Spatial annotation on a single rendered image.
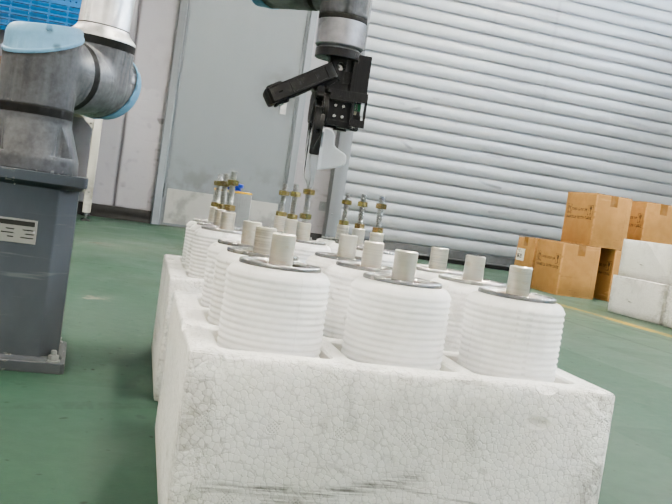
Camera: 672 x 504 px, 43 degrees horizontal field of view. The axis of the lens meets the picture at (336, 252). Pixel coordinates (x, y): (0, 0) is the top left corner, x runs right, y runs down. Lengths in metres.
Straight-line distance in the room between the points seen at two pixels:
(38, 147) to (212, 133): 5.01
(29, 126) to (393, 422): 0.82
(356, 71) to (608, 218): 3.87
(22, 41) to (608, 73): 6.45
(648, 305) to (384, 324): 3.44
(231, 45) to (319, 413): 5.76
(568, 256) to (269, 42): 2.79
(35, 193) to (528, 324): 0.81
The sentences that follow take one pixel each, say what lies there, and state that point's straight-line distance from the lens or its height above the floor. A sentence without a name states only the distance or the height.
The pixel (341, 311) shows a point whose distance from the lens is 0.89.
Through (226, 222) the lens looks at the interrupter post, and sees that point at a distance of 1.30.
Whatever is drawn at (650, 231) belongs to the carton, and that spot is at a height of 0.43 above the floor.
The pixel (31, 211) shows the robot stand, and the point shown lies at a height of 0.24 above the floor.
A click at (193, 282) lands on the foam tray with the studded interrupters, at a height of 0.18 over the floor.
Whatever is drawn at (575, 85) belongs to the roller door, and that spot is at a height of 1.56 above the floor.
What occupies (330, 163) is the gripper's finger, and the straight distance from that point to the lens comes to 1.31.
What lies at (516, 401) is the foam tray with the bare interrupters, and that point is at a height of 0.16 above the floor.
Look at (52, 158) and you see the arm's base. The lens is 1.37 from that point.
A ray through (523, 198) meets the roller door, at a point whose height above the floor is 0.59.
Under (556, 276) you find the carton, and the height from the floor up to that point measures 0.10.
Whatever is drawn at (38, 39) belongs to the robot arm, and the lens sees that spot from 1.39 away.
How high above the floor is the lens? 0.31
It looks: 3 degrees down
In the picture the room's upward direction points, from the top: 8 degrees clockwise
